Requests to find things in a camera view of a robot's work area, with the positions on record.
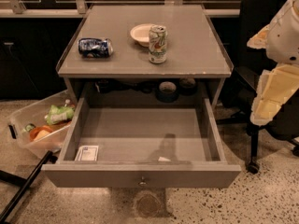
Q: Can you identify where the orange round object in bin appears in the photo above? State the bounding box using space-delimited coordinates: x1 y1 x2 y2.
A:
29 126 52 141

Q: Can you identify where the open grey top drawer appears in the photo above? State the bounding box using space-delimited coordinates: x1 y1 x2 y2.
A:
43 83 241 189

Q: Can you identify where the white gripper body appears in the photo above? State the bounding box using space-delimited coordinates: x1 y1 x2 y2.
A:
255 63 299 110

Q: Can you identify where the black stand leg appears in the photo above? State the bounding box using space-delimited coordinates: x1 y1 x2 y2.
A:
0 151 57 224

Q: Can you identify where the green chip bag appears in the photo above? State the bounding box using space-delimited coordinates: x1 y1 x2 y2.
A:
45 105 75 125

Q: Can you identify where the metal drawer knob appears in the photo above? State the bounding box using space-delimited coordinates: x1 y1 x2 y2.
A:
138 176 148 187

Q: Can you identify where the small white paper scrap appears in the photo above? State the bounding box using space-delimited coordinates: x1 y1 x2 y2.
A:
158 157 171 161

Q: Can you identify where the clear plastic storage bin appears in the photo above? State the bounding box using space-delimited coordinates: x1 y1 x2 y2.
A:
8 91 76 158

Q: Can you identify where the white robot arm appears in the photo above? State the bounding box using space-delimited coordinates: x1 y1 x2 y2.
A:
247 0 299 126

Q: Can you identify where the white card in drawer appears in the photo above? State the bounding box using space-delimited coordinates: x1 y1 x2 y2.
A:
75 146 98 161

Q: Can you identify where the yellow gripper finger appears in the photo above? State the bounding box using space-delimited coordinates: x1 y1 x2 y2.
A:
250 98 281 126
247 25 269 49

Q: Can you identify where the metal window railing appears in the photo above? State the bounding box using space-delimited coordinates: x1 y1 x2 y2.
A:
0 0 241 19

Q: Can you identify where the crushed blue soda can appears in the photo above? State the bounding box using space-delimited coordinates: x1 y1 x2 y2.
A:
78 38 113 58

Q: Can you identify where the black office chair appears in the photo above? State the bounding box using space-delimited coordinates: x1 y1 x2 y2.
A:
217 0 299 174

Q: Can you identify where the grey cabinet with top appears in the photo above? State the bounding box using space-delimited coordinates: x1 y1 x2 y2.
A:
58 5 232 104

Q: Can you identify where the dark tape roll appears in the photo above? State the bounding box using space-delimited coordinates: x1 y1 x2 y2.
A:
178 78 197 95
155 81 178 103

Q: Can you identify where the green white 7up can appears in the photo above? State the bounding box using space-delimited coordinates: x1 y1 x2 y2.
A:
149 25 167 63

